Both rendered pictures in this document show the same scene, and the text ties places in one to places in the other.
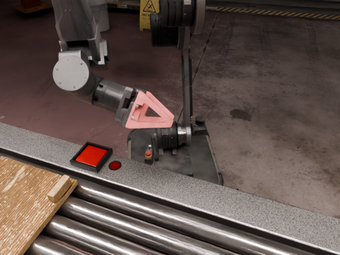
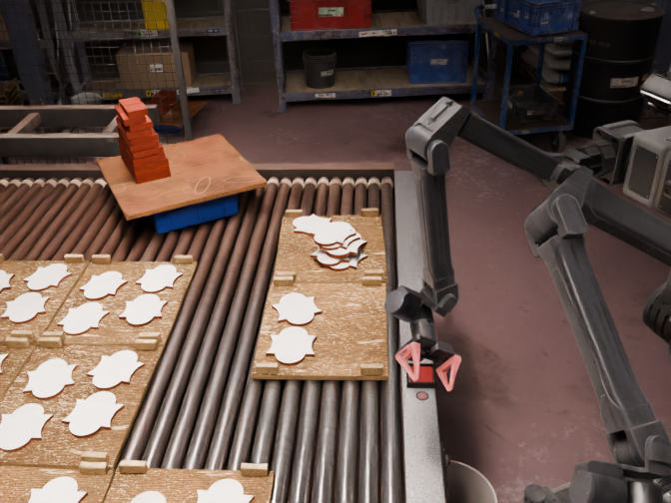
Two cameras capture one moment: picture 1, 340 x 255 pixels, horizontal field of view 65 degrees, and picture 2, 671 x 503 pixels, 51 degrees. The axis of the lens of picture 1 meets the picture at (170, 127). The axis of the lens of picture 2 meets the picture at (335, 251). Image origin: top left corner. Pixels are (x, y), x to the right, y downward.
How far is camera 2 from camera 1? 1.27 m
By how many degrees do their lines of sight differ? 58
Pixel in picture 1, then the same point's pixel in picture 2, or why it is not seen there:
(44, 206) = (355, 369)
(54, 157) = not seen: hidden behind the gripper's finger
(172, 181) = (426, 442)
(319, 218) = not seen: outside the picture
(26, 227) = (335, 369)
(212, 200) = (420, 477)
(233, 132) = not seen: outside the picture
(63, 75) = (390, 299)
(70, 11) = (426, 266)
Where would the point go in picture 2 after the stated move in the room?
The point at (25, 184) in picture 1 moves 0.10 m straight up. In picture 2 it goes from (368, 349) to (367, 319)
